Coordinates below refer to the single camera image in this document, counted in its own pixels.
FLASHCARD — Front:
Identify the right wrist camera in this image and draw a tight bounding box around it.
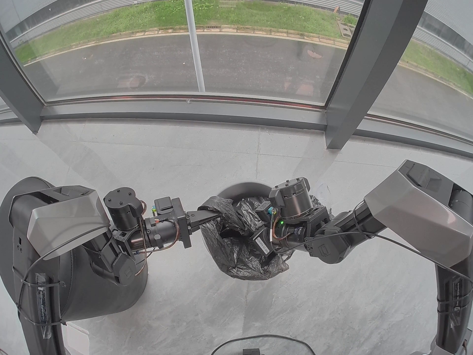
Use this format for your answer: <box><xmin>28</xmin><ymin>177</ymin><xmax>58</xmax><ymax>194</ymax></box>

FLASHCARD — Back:
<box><xmin>257</xmin><ymin>199</ymin><xmax>278</xmax><ymax>224</ymax></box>

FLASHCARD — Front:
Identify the grey trash bin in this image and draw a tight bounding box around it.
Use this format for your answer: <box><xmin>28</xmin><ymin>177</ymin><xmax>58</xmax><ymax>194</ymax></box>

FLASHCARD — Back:
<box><xmin>217</xmin><ymin>183</ymin><xmax>275</xmax><ymax>203</ymax></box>

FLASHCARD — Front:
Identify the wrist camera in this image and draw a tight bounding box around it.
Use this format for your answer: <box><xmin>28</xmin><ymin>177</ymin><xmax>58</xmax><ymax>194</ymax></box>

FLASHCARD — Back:
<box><xmin>152</xmin><ymin>196</ymin><xmax>182</xmax><ymax>218</ymax></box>
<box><xmin>257</xmin><ymin>199</ymin><xmax>278</xmax><ymax>224</ymax></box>

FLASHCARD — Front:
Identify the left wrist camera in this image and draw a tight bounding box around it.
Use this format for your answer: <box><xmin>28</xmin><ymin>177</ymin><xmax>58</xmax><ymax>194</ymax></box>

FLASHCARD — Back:
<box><xmin>152</xmin><ymin>196</ymin><xmax>182</xmax><ymax>218</ymax></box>

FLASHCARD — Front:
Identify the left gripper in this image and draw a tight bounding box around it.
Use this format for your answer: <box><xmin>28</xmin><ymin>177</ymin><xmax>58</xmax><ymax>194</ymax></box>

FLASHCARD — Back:
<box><xmin>143</xmin><ymin>197</ymin><xmax>194</xmax><ymax>250</ymax></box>

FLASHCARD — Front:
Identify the black plastic bag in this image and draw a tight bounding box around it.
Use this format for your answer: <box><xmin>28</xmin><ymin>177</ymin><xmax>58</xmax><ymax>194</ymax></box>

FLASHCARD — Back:
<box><xmin>198</xmin><ymin>195</ymin><xmax>292</xmax><ymax>281</ymax></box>

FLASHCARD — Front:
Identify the black cable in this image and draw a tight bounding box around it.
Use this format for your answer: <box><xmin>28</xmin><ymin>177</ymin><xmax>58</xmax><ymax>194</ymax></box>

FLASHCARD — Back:
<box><xmin>218</xmin><ymin>334</ymin><xmax>315</xmax><ymax>355</ymax></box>
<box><xmin>353</xmin><ymin>231</ymin><xmax>473</xmax><ymax>266</ymax></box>
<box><xmin>15</xmin><ymin>230</ymin><xmax>115</xmax><ymax>325</ymax></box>

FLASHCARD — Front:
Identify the window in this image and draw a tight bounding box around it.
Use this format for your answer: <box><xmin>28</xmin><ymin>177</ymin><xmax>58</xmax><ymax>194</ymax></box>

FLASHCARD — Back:
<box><xmin>0</xmin><ymin>0</ymin><xmax>473</xmax><ymax>151</ymax></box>

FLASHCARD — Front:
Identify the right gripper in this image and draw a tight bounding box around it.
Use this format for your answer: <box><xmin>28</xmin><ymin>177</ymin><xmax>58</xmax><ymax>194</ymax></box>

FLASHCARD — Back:
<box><xmin>251</xmin><ymin>220</ymin><xmax>308</xmax><ymax>260</ymax></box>

